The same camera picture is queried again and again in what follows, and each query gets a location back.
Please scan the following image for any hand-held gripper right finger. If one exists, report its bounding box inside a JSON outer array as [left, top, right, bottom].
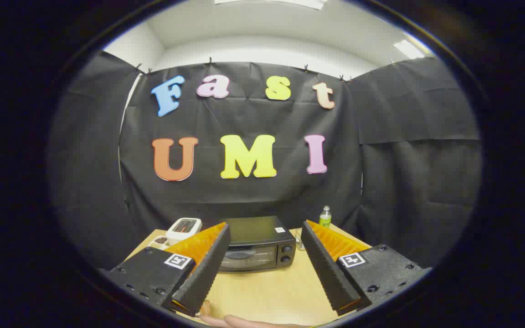
[[301, 220, 432, 316]]

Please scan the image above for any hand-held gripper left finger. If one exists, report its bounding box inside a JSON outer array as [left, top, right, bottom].
[[108, 222, 231, 318]]

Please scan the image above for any black toaster oven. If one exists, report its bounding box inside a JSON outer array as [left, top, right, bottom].
[[219, 216, 297, 272]]

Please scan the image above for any white toaster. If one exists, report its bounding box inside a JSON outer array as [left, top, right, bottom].
[[166, 218, 202, 241]]

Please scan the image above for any ceiling light panel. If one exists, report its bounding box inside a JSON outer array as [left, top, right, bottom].
[[215, 0, 327, 10], [393, 40, 425, 59]]

